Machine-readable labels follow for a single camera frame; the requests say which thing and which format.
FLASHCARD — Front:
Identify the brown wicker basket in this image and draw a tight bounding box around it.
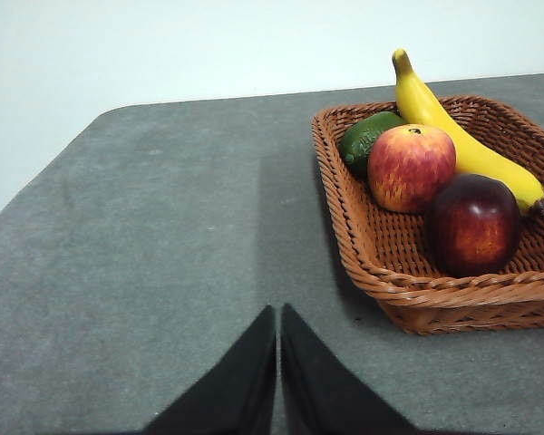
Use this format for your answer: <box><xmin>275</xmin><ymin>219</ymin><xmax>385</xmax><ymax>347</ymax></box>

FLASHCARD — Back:
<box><xmin>311</xmin><ymin>93</ymin><xmax>544</xmax><ymax>337</ymax></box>

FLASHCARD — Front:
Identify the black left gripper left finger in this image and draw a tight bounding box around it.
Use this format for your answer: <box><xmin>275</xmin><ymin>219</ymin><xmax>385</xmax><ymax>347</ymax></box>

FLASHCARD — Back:
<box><xmin>142</xmin><ymin>304</ymin><xmax>278</xmax><ymax>435</ymax></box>

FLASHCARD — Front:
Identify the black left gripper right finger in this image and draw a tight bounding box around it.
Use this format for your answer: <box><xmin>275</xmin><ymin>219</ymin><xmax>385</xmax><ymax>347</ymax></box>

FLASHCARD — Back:
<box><xmin>279</xmin><ymin>303</ymin><xmax>430</xmax><ymax>435</ymax></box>

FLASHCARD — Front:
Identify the yellow banana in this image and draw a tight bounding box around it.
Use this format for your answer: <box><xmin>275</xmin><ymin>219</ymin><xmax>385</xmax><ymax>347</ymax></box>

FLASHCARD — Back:
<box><xmin>392</xmin><ymin>48</ymin><xmax>544</xmax><ymax>220</ymax></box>

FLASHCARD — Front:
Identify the red orange peach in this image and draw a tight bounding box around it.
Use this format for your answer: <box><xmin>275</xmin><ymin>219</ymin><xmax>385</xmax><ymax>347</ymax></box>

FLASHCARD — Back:
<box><xmin>367</xmin><ymin>123</ymin><xmax>458</xmax><ymax>215</ymax></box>

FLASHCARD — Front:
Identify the dark red plum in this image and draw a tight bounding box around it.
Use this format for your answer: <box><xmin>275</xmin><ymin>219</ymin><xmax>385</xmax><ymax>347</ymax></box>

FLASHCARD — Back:
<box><xmin>424</xmin><ymin>172</ymin><xmax>523</xmax><ymax>279</ymax></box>

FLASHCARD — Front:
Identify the dark green fruit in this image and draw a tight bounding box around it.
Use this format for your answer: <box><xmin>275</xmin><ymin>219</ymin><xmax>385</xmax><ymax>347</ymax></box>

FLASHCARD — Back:
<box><xmin>338</xmin><ymin>111</ymin><xmax>409</xmax><ymax>179</ymax></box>

